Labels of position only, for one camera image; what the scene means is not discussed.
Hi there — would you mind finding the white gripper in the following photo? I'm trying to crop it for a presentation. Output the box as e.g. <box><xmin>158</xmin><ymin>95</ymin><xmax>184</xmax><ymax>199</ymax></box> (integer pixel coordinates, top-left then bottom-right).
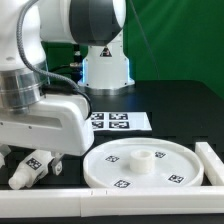
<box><xmin>0</xmin><ymin>94</ymin><xmax>94</xmax><ymax>175</ymax></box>

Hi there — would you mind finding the white round table top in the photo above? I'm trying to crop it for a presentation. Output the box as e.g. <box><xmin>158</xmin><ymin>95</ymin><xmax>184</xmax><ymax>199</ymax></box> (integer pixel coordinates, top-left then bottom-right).
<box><xmin>83</xmin><ymin>138</ymin><xmax>204</xmax><ymax>189</ymax></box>

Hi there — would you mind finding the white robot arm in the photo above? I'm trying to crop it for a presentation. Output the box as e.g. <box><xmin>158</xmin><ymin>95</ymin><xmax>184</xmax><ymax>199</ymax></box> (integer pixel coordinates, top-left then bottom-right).
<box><xmin>0</xmin><ymin>0</ymin><xmax>126</xmax><ymax>157</ymax></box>

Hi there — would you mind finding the white marker tag sheet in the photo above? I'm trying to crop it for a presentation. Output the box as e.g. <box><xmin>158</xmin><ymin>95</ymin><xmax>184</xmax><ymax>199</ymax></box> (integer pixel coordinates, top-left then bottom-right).
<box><xmin>91</xmin><ymin>112</ymin><xmax>152</xmax><ymax>131</ymax></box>

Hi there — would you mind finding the white front border bar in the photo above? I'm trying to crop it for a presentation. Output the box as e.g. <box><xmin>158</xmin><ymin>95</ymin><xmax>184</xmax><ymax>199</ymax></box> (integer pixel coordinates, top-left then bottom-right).
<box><xmin>0</xmin><ymin>186</ymin><xmax>224</xmax><ymax>218</ymax></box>

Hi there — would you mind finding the white border bar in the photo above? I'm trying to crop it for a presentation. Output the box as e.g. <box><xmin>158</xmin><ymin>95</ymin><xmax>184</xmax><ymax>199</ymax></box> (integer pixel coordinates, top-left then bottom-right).
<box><xmin>0</xmin><ymin>186</ymin><xmax>224</xmax><ymax>218</ymax></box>
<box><xmin>195</xmin><ymin>142</ymin><xmax>224</xmax><ymax>186</ymax></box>

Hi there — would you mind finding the white right border bar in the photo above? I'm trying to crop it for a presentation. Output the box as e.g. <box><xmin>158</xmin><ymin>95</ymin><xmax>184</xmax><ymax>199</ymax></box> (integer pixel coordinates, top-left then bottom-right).
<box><xmin>195</xmin><ymin>142</ymin><xmax>224</xmax><ymax>186</ymax></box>

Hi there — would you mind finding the black cable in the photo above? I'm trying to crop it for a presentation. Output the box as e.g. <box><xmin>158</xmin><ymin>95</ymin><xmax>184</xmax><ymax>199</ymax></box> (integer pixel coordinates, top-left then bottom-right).
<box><xmin>48</xmin><ymin>63</ymin><xmax>83</xmax><ymax>76</ymax></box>

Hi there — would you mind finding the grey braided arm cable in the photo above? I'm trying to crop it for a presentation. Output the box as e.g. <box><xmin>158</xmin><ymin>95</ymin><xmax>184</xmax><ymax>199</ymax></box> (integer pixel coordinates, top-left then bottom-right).
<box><xmin>17</xmin><ymin>0</ymin><xmax>93</xmax><ymax>118</ymax></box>

